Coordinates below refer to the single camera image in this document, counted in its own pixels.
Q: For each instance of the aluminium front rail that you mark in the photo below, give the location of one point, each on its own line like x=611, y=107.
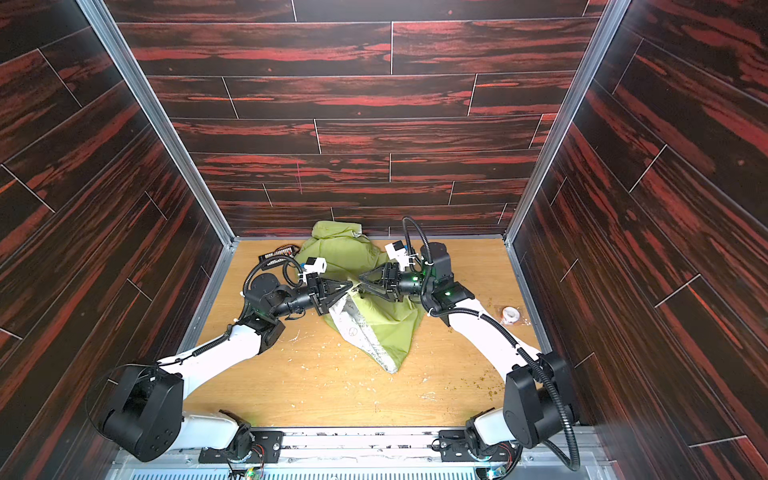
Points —
x=370, y=453

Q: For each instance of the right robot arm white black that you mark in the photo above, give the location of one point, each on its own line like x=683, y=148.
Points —
x=539, y=406

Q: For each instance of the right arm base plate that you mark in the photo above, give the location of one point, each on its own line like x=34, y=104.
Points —
x=462, y=445

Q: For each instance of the green jacket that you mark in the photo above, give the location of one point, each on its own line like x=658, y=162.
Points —
x=383, y=330

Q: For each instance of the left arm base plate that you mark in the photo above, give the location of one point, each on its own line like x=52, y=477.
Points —
x=257, y=446

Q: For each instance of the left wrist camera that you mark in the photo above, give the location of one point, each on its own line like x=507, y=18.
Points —
x=312, y=266

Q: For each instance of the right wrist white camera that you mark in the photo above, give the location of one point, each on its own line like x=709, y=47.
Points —
x=432, y=258

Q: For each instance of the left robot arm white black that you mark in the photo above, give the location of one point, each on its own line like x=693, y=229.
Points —
x=145, y=413

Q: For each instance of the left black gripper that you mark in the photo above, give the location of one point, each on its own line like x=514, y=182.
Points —
x=318, y=293

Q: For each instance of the white tape roll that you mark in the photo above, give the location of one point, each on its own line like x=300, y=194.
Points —
x=510, y=315

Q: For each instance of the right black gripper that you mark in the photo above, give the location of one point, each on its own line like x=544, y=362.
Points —
x=390, y=282

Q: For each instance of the black battery pack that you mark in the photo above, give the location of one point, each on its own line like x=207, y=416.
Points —
x=278, y=256

